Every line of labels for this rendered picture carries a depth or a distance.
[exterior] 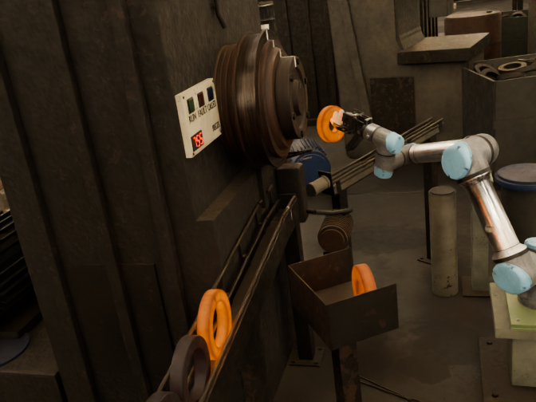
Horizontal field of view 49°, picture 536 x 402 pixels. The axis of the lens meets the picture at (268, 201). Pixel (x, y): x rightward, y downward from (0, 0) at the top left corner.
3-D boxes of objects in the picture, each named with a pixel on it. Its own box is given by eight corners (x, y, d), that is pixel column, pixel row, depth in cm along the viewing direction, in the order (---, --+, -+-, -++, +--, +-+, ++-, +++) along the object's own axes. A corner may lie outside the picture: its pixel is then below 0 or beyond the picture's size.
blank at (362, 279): (360, 266, 155) (372, 263, 155) (348, 264, 170) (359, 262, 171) (370, 325, 154) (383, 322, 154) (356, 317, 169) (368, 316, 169)
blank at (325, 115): (329, 149, 252) (335, 150, 250) (310, 127, 243) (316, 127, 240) (346, 120, 257) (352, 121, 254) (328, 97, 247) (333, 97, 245)
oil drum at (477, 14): (446, 103, 646) (443, 18, 615) (445, 92, 699) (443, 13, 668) (504, 99, 629) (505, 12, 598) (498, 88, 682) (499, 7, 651)
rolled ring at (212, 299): (205, 355, 143) (192, 355, 144) (229, 364, 160) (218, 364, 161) (212, 281, 150) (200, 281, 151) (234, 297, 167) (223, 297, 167)
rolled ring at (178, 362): (200, 317, 143) (187, 317, 144) (175, 376, 127) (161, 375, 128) (216, 372, 152) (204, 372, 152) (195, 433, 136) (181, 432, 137)
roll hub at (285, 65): (281, 149, 195) (269, 64, 185) (298, 128, 220) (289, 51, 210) (297, 148, 194) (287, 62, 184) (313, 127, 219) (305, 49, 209)
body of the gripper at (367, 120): (353, 108, 241) (376, 117, 233) (351, 127, 246) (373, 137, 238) (340, 112, 237) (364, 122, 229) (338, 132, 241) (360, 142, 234)
